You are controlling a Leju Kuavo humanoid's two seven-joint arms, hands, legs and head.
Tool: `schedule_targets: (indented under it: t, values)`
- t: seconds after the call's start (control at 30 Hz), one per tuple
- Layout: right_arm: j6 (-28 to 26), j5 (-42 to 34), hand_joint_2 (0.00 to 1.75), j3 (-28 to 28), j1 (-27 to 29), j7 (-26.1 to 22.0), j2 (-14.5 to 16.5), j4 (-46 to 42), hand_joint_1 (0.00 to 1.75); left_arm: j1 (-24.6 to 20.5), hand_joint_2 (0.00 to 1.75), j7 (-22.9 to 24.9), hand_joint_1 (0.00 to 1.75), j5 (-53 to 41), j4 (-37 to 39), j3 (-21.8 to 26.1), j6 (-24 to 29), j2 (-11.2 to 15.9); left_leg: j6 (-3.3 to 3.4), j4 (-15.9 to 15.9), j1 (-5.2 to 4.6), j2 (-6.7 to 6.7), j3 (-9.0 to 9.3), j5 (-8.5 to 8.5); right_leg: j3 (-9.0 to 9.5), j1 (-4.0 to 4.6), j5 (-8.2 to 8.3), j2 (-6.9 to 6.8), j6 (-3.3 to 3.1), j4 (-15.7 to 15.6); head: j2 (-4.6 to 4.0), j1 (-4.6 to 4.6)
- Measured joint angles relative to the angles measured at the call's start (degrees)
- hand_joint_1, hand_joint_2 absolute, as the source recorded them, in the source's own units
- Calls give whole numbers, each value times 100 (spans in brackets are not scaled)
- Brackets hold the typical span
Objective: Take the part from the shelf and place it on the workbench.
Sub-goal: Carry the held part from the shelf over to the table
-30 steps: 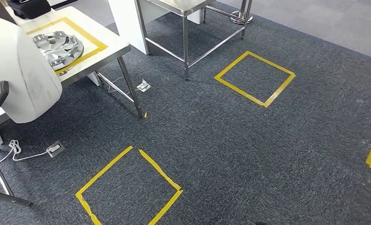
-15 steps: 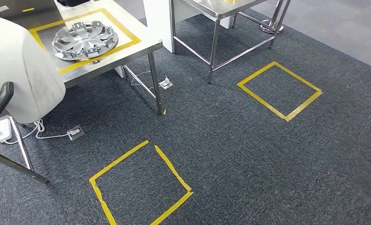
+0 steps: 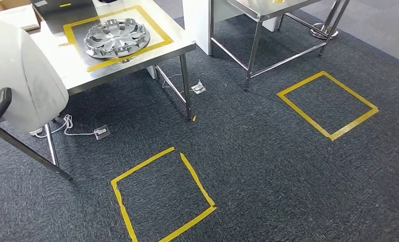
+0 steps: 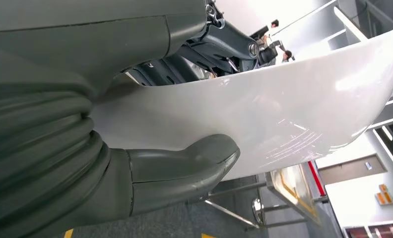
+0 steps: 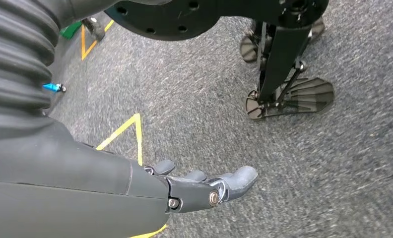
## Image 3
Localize yellow floor tape square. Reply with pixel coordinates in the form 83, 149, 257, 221
277, 71, 379, 142
111, 146, 218, 242

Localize silver wheel hubcap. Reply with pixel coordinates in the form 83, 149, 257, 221
84, 18, 151, 61

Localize steel frame table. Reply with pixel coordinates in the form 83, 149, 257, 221
209, 0, 351, 91

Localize white upright panel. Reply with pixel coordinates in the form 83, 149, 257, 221
182, 0, 214, 56

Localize white curved plastic part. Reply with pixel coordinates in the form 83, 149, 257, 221
0, 17, 70, 134

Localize yellow tape rectangle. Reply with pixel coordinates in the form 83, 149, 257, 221
62, 5, 174, 73

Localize steel workbench table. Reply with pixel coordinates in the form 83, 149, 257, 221
0, 0, 197, 182

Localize white floor cable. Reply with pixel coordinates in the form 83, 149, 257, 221
44, 114, 98, 138

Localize open cardboard box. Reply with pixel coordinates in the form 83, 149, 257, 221
0, 0, 43, 31

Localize steel stanchion base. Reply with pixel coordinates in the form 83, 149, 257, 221
310, 0, 341, 41

